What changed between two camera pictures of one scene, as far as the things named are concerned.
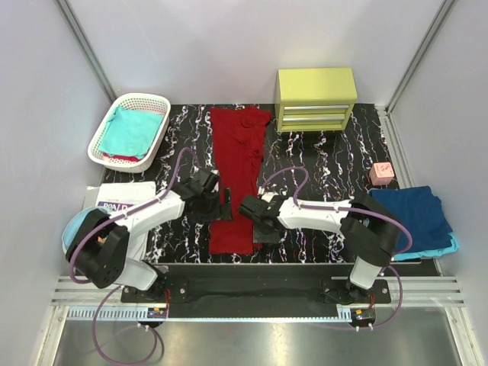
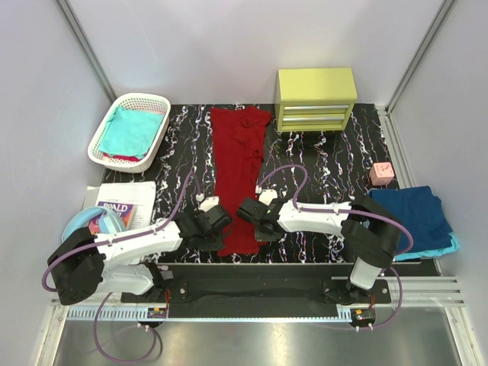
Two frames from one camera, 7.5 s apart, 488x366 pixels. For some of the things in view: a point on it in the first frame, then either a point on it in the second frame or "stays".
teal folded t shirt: x=130 y=133 stays
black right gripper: x=258 y=237 stays
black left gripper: x=215 y=207 -> x=208 y=242
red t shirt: x=235 y=153 stays
